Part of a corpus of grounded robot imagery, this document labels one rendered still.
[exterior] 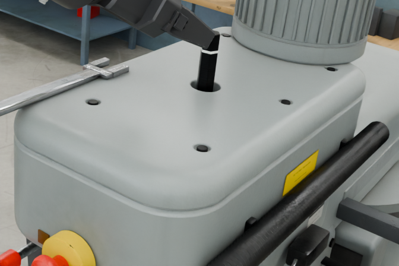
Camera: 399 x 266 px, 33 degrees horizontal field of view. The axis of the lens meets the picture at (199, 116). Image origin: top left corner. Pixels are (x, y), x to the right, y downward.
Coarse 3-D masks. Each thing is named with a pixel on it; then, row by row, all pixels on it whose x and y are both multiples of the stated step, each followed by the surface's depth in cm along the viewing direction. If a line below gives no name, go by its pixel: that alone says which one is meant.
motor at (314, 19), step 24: (240, 0) 95; (264, 0) 90; (288, 0) 89; (312, 0) 88; (336, 0) 88; (360, 0) 90; (240, 24) 96; (264, 24) 92; (288, 24) 90; (312, 24) 90; (336, 24) 90; (360, 24) 92; (264, 48) 92; (288, 48) 91; (312, 48) 91; (336, 48) 91; (360, 48) 95
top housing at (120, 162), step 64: (128, 64) 84; (192, 64) 87; (256, 64) 90; (64, 128) 67; (128, 128) 69; (192, 128) 70; (256, 128) 72; (320, 128) 82; (64, 192) 68; (128, 192) 62; (192, 192) 61; (256, 192) 71; (128, 256) 65; (192, 256) 65
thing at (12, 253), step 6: (24, 246) 79; (30, 246) 79; (36, 246) 79; (6, 252) 76; (12, 252) 77; (18, 252) 78; (24, 252) 78; (30, 252) 79; (0, 258) 75; (6, 258) 76; (12, 258) 76; (18, 258) 77; (0, 264) 75; (6, 264) 75; (12, 264) 76; (18, 264) 77
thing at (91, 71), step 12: (96, 60) 83; (108, 60) 83; (84, 72) 79; (96, 72) 79; (108, 72) 79; (120, 72) 81; (48, 84) 74; (60, 84) 75; (72, 84) 76; (12, 96) 71; (24, 96) 71; (36, 96) 71; (48, 96) 73; (0, 108) 68; (12, 108) 69
